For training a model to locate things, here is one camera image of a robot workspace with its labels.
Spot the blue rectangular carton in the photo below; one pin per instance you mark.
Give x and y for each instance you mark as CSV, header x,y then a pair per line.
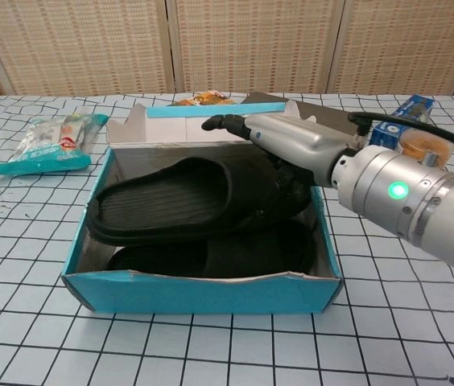
x,y
388,130

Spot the orange snack package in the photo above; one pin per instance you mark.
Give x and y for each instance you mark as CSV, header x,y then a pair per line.
x,y
203,98

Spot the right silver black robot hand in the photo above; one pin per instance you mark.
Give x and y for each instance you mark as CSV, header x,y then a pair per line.
x,y
295,140

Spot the black rubber slipper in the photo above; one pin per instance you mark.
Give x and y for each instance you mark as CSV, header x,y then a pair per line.
x,y
251,253
195,189

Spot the teal snack bag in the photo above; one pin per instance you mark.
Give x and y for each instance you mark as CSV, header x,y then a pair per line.
x,y
50,149

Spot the white checkered tablecloth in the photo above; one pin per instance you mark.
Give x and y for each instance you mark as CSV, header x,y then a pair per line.
x,y
372,321

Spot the blue cardboard shoe box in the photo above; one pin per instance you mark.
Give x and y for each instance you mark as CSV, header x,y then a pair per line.
x,y
195,295

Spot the orange lidded jar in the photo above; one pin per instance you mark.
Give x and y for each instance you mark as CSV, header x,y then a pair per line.
x,y
416,146

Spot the grey closed laptop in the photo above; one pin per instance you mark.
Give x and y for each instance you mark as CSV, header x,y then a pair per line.
x,y
323,114

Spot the woven folding screen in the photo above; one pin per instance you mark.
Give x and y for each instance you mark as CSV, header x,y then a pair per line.
x,y
251,44

